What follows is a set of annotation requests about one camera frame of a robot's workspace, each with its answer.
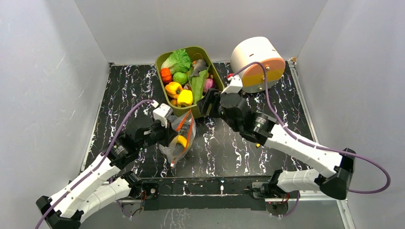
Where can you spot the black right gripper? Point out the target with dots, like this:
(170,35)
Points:
(208,103)

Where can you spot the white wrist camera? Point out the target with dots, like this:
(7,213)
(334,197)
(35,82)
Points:
(161,113)
(234,86)

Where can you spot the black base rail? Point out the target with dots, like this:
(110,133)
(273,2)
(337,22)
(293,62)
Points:
(202,192)

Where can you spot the orange mini pumpkin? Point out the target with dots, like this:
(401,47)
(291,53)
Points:
(166,75)

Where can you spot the olive green plastic bin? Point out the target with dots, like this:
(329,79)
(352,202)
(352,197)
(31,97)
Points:
(194,53)

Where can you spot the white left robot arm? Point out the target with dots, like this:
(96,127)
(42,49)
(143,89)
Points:
(94,188)

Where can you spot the clear zip top bag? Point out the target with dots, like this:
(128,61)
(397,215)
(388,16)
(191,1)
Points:
(184,128)

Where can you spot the orange yellow bell pepper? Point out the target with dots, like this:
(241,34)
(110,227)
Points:
(173,89)

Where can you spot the green leafy vegetable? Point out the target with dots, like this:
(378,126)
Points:
(197,83)

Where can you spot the yellow banana pepper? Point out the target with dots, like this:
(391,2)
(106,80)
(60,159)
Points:
(181,140)

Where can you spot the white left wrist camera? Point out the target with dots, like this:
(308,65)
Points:
(161,113)

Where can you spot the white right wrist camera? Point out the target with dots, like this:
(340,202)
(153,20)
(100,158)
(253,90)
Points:
(234,86)

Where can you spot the green bumpy citrus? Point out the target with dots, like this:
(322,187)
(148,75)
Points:
(180,78)

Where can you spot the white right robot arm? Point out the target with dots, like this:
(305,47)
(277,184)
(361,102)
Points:
(330,172)

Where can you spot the white cylindrical drawer box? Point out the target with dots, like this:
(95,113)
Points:
(257,49)

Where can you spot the green lettuce head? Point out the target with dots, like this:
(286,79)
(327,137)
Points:
(177,62)

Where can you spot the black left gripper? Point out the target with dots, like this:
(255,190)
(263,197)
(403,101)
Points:
(169,133)

